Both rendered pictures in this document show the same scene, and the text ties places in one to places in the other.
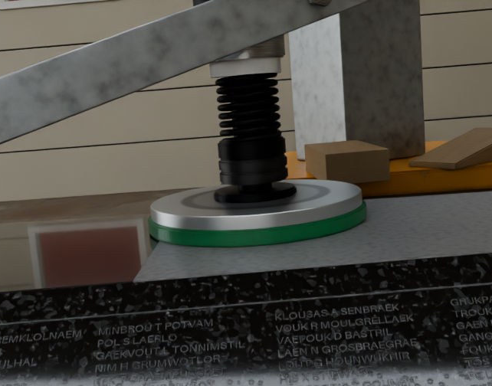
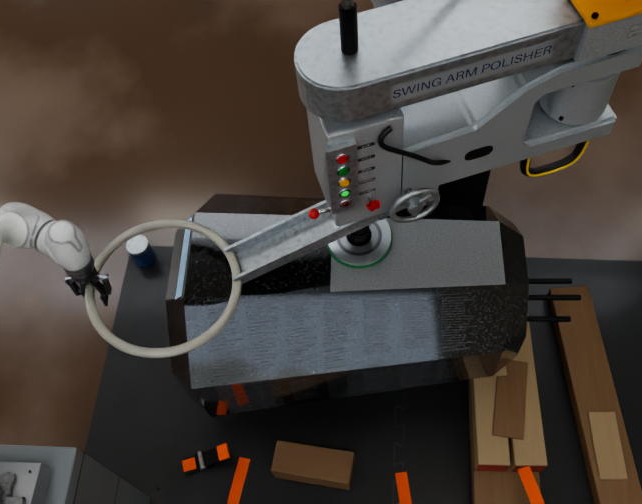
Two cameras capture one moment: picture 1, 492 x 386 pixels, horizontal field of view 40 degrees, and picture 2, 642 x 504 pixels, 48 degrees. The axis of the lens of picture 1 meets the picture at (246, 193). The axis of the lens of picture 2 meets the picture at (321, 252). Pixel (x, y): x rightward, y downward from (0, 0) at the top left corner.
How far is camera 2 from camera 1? 203 cm
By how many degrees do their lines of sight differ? 52
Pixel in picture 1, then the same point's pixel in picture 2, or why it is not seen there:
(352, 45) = not seen: hidden behind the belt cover
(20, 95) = (299, 252)
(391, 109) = not seen: hidden behind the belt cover
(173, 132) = not seen: outside the picture
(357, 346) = (379, 308)
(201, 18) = (346, 229)
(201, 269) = (345, 286)
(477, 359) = (404, 312)
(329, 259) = (376, 285)
